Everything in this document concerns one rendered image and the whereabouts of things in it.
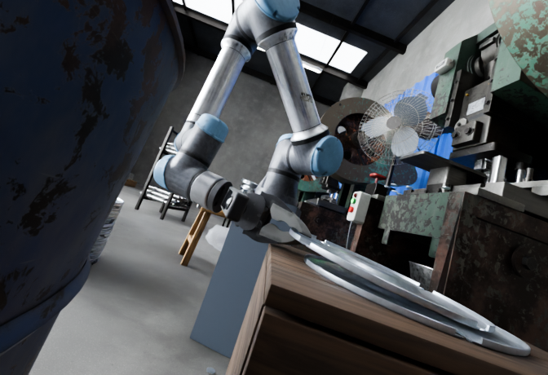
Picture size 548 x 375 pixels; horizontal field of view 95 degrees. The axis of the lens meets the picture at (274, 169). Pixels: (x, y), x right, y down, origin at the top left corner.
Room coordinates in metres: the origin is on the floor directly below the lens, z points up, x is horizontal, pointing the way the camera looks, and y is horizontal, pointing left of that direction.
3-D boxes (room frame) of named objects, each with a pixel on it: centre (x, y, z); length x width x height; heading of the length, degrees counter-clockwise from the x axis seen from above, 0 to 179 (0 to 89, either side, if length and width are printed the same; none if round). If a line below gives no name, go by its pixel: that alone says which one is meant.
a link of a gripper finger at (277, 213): (0.50, -0.07, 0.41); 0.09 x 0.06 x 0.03; 73
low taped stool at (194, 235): (1.59, 0.19, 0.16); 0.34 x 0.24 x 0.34; 111
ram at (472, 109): (0.90, -0.72, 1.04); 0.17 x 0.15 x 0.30; 95
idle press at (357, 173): (2.65, -0.98, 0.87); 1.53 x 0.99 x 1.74; 93
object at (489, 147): (0.90, -0.76, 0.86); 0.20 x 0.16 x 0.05; 5
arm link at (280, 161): (0.85, -0.04, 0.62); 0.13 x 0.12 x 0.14; 31
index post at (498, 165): (0.72, -0.65, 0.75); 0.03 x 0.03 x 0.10; 5
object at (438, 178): (0.89, -0.58, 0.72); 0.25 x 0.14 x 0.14; 95
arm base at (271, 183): (0.86, -0.04, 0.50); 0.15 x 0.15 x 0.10
